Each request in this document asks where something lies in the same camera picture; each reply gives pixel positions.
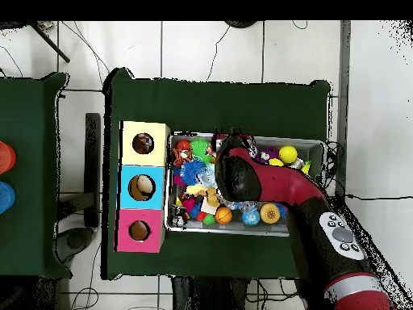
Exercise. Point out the black round base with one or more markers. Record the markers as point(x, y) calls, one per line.
point(240, 24)

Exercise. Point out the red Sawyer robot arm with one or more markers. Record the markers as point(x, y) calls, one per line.
point(284, 184)

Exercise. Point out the purple spiky monster toy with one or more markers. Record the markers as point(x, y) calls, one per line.
point(267, 155)

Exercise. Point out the orange cup stack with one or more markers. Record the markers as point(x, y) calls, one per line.
point(6, 158)

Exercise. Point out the green spiky rubber ball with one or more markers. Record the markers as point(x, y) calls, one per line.
point(200, 150)

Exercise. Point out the tiger plush toy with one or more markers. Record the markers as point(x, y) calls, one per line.
point(180, 157)

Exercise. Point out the blue cup stack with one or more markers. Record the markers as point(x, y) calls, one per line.
point(6, 197)

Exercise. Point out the white baseball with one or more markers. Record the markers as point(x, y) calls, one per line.
point(253, 150)

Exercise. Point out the yellow tennis ball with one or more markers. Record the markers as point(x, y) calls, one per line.
point(277, 162)

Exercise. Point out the green cloth on side table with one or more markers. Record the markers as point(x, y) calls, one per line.
point(29, 129)

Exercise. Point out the wooden box with three holes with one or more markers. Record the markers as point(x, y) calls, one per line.
point(142, 158)

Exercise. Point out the black rod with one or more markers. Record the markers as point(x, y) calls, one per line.
point(51, 43)

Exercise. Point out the plain yellow ball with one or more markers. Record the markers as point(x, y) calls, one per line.
point(288, 154)

